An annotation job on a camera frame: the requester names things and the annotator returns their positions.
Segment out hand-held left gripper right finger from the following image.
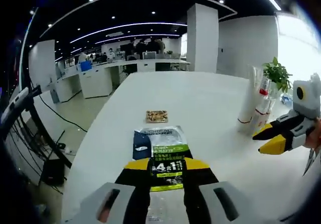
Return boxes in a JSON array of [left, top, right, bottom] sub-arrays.
[[183, 158, 259, 224]]

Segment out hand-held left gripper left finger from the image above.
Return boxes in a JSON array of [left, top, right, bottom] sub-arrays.
[[75, 158, 151, 224]]

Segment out white boxed skincare bottle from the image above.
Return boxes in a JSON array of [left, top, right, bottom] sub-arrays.
[[250, 107, 268, 136], [263, 97, 276, 121]]

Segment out clear red-based skincare bottle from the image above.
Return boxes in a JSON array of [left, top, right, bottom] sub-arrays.
[[259, 77, 272, 99]]

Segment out green and blue skincare packet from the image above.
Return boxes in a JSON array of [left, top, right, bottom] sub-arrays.
[[132, 125, 194, 192]]

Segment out white skincare tube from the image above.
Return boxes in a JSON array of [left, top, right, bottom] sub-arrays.
[[237, 64, 264, 134]]

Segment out gold patterned skincare packet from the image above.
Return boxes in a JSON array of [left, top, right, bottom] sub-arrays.
[[144, 109, 170, 124]]

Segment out blue storage box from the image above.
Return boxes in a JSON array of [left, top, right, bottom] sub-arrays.
[[78, 60, 92, 72]]

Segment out person's right hand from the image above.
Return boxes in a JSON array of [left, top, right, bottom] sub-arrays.
[[304, 117, 321, 150]]

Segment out green potted plant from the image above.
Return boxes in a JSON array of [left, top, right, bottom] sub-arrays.
[[262, 57, 293, 94]]

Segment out white power strip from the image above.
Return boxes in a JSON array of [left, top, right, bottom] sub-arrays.
[[57, 144, 76, 155]]

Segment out black box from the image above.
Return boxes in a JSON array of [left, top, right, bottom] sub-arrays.
[[41, 158, 68, 186]]

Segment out white office desk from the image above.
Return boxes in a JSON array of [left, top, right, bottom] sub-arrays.
[[55, 59, 192, 103]]

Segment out black display stand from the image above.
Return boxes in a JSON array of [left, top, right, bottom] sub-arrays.
[[0, 84, 74, 170]]

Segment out black floor cable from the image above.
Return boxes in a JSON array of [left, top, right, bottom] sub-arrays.
[[39, 94, 88, 134]]

